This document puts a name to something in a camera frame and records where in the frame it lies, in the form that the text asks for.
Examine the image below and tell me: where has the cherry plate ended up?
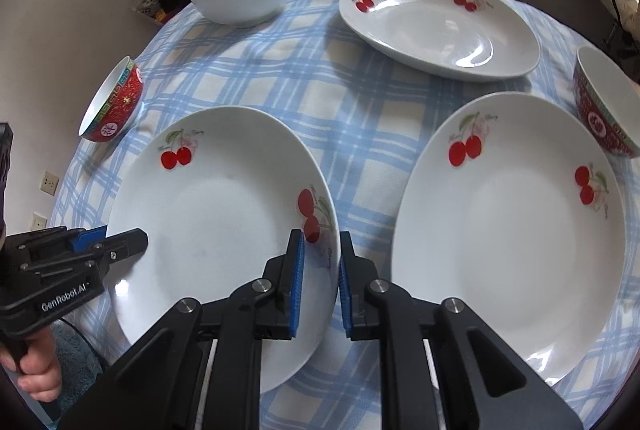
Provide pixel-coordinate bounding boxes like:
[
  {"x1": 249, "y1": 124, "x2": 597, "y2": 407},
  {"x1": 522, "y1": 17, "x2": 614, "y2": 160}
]
[
  {"x1": 106, "y1": 106, "x2": 341, "y2": 391},
  {"x1": 338, "y1": 0, "x2": 540, "y2": 82},
  {"x1": 392, "y1": 92, "x2": 626, "y2": 384}
]

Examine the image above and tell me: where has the red patterned bowl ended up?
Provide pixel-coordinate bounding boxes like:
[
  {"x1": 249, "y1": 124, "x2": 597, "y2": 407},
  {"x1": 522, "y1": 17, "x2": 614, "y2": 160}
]
[
  {"x1": 573, "y1": 45, "x2": 640, "y2": 159},
  {"x1": 78, "y1": 56, "x2": 143, "y2": 143}
]

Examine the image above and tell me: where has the cherry plate back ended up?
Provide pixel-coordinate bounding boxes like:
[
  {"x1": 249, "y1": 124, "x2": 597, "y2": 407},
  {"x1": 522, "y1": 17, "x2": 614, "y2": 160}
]
[{"x1": 338, "y1": 0, "x2": 540, "y2": 82}]

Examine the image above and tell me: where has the person's left hand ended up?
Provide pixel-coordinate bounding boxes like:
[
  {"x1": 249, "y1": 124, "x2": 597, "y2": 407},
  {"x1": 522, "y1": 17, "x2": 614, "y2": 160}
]
[{"x1": 1, "y1": 327, "x2": 62, "y2": 403}]

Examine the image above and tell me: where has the blue plaid tablecloth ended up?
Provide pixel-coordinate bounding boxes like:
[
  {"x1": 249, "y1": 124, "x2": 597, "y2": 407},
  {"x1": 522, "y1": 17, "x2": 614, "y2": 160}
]
[{"x1": 50, "y1": 0, "x2": 639, "y2": 429}]

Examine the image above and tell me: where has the white wall socket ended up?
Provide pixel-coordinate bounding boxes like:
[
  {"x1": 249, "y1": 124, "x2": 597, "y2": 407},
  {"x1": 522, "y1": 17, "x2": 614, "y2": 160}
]
[
  {"x1": 40, "y1": 171, "x2": 60, "y2": 197},
  {"x1": 30, "y1": 212, "x2": 48, "y2": 231}
]

